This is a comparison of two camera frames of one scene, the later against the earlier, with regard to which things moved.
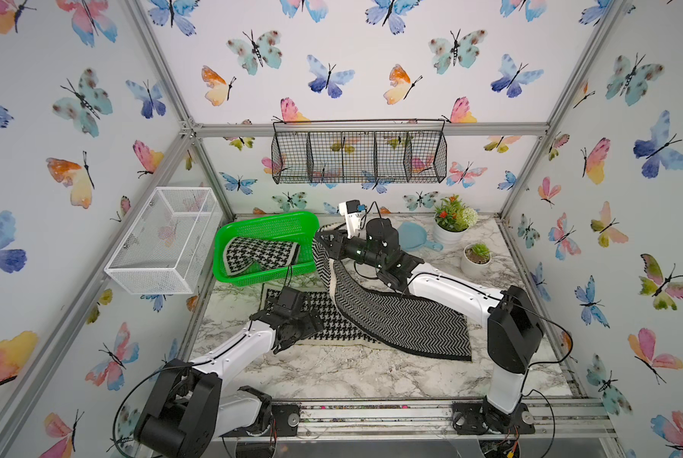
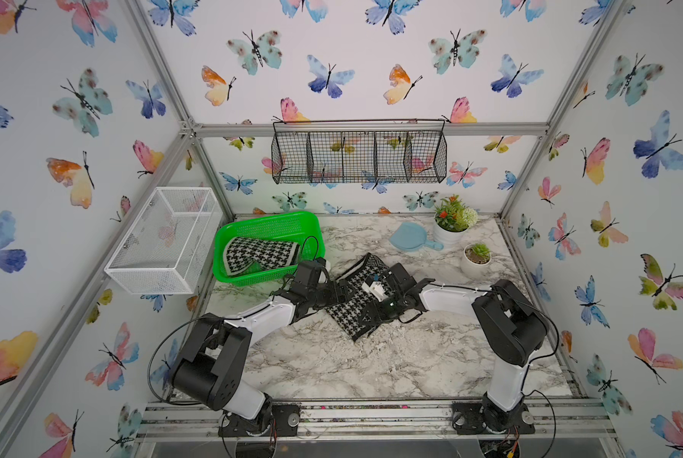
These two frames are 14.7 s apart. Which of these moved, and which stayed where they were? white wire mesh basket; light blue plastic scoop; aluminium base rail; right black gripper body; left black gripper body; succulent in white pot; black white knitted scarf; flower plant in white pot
Moved: right black gripper body; left black gripper body
Stayed: white wire mesh basket; flower plant in white pot; succulent in white pot; light blue plastic scoop; black white knitted scarf; aluminium base rail
